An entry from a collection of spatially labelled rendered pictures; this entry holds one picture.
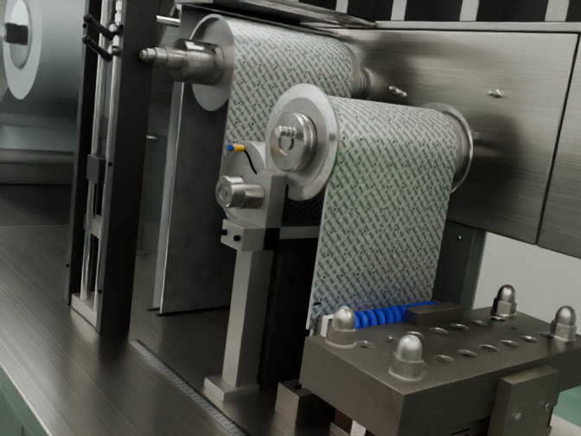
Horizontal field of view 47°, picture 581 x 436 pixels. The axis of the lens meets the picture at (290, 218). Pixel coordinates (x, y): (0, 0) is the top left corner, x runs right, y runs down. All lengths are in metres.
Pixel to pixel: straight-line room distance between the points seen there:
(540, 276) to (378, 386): 3.06
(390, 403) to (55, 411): 0.40
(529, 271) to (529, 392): 2.93
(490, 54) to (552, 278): 2.71
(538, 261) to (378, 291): 2.86
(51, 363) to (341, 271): 0.42
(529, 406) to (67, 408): 0.56
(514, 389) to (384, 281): 0.23
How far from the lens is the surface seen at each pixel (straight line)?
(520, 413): 0.85
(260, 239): 0.86
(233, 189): 0.82
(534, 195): 1.02
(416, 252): 0.96
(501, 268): 3.87
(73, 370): 0.98
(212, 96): 1.05
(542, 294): 3.75
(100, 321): 1.09
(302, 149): 0.81
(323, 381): 0.79
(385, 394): 0.72
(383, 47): 1.23
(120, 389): 0.93
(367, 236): 0.88
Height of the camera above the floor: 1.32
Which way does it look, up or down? 11 degrees down
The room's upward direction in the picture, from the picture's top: 8 degrees clockwise
